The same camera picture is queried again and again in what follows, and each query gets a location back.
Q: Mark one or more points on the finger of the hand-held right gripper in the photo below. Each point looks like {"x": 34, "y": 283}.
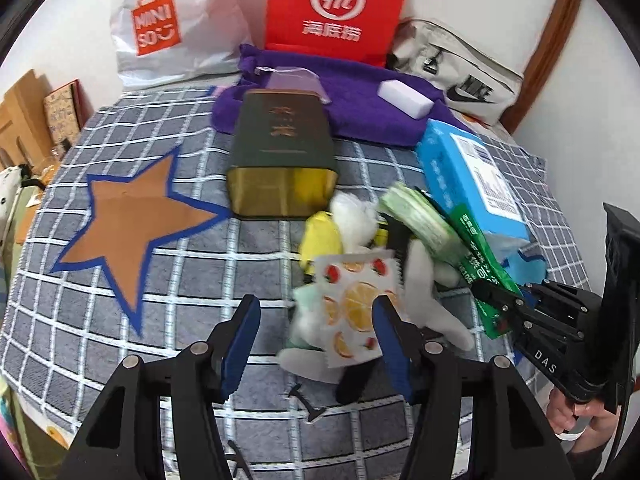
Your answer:
{"x": 500, "y": 301}

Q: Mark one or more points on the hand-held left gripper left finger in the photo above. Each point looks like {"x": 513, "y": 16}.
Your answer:
{"x": 242, "y": 345}

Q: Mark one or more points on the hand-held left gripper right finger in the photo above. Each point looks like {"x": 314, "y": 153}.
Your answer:
{"x": 395, "y": 350}

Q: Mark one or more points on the dark green packet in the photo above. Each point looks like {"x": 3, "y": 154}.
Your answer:
{"x": 480, "y": 260}

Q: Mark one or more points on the fruit print packet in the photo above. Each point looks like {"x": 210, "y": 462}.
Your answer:
{"x": 350, "y": 300}

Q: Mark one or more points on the grey plush toy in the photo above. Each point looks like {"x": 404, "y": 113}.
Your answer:
{"x": 425, "y": 280}

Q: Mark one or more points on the light green tissue pack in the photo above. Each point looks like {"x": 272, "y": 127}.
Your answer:
{"x": 415, "y": 215}

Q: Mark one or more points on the mint green soft cloth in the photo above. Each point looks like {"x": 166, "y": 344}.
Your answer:
{"x": 305, "y": 310}

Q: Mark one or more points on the person's right hand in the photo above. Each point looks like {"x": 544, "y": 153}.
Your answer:
{"x": 562, "y": 410}

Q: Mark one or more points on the small black clip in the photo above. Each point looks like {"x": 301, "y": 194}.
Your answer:
{"x": 236, "y": 457}
{"x": 306, "y": 402}

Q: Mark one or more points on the grey checked blanket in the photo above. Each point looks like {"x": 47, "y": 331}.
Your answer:
{"x": 175, "y": 280}

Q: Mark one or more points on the yellow plush toy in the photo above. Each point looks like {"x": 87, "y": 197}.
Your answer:
{"x": 320, "y": 240}

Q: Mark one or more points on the white fluffy plush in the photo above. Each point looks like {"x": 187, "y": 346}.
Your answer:
{"x": 352, "y": 217}

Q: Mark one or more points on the blue tissue box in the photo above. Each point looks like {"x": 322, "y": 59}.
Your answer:
{"x": 450, "y": 170}

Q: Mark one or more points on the white printed pillow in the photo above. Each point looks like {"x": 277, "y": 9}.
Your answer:
{"x": 475, "y": 129}

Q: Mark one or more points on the dark green tin box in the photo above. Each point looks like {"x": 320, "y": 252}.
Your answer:
{"x": 280, "y": 130}

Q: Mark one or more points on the white foam block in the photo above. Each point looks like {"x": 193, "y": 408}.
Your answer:
{"x": 405, "y": 99}

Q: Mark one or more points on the purple towel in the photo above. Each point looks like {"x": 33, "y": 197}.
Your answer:
{"x": 360, "y": 105}

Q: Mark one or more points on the white canvas bag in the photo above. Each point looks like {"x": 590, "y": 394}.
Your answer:
{"x": 450, "y": 60}

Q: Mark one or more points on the clear plastic pouch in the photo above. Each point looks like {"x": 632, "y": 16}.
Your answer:
{"x": 295, "y": 80}

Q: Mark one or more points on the patterned brown box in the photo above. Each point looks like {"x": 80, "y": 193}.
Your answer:
{"x": 62, "y": 112}

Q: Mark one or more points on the white plastic shopping bag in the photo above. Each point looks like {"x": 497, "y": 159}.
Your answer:
{"x": 200, "y": 25}

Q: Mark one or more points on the red paper bag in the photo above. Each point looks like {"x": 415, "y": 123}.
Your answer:
{"x": 295, "y": 15}

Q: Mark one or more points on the wooden bed frame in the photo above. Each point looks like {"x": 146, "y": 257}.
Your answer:
{"x": 550, "y": 60}

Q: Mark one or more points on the light wooden frame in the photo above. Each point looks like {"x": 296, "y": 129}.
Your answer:
{"x": 25, "y": 110}

